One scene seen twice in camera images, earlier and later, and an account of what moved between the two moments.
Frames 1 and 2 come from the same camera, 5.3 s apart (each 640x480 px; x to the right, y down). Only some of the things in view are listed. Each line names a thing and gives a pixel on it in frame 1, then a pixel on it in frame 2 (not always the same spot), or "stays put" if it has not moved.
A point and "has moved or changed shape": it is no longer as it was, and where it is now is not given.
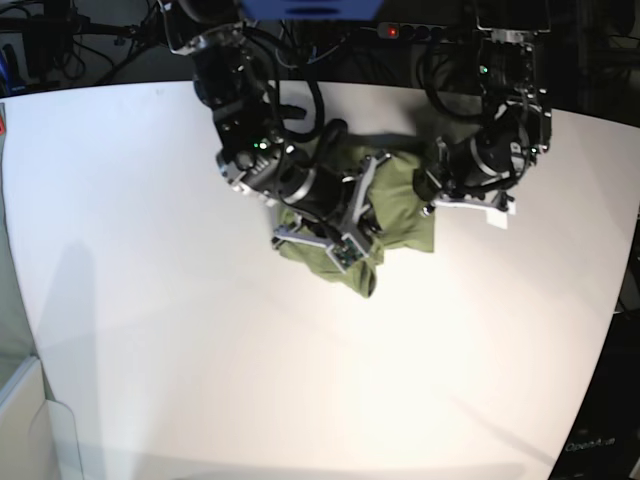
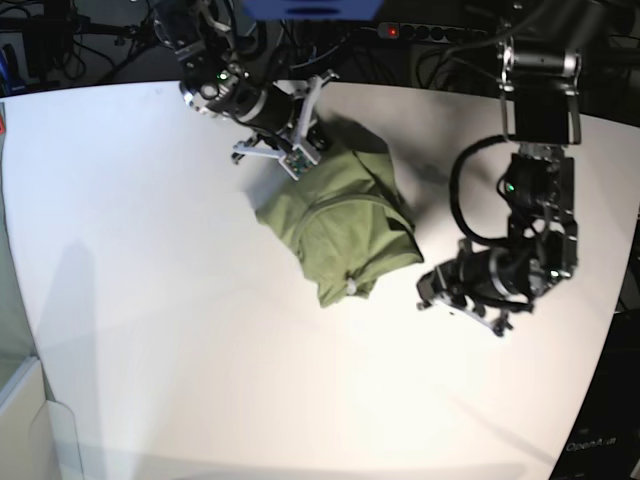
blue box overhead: [313, 10] stays put
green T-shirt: [403, 218] has moved or changed shape
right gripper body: [434, 182] → [482, 284]
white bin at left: [38, 439] stays put
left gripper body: [320, 233] → [281, 118]
